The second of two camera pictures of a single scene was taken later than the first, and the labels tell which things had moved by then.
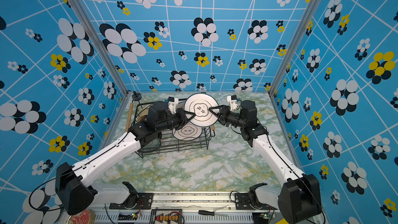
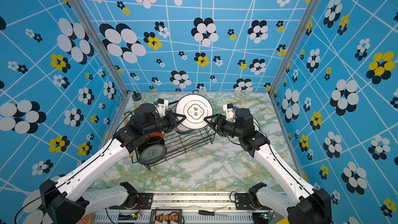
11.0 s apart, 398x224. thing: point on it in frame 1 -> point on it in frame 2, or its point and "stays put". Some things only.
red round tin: x=87 y=217 stays put
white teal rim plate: x=189 y=131 -> x=195 y=108
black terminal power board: x=166 y=216 stays put
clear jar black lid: x=136 y=96 stays put
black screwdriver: x=210 y=213 stays put
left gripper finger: x=189 y=121 -> x=184 y=117
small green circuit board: x=132 y=217 stays put
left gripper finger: x=193 y=115 -> x=184 y=117
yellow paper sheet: x=282 y=221 stays put
